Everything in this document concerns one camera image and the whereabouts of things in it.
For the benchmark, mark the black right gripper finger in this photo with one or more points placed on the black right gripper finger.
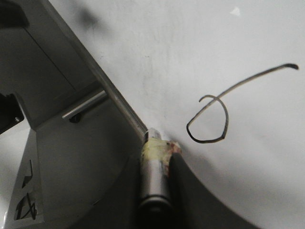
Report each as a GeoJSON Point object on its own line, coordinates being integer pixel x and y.
{"type": "Point", "coordinates": [195, 207]}

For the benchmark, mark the black and white whiteboard marker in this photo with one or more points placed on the black and white whiteboard marker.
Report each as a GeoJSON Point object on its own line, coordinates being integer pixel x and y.
{"type": "Point", "coordinates": [155, 199]}

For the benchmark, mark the red magnet taped to marker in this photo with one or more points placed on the red magnet taped to marker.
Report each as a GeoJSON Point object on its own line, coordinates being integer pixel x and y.
{"type": "Point", "coordinates": [172, 148]}

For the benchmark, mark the black handwritten number six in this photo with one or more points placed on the black handwritten number six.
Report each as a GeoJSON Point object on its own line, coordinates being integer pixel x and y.
{"type": "Point", "coordinates": [210, 124]}

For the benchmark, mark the grey cabinet under whiteboard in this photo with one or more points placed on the grey cabinet under whiteboard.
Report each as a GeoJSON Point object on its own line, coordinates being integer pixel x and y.
{"type": "Point", "coordinates": [53, 171]}

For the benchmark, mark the white whiteboard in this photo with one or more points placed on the white whiteboard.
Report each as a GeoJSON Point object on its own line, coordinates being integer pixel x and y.
{"type": "Point", "coordinates": [164, 55]}

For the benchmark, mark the silver bar handle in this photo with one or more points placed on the silver bar handle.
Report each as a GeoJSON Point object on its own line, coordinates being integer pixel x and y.
{"type": "Point", "coordinates": [86, 104]}

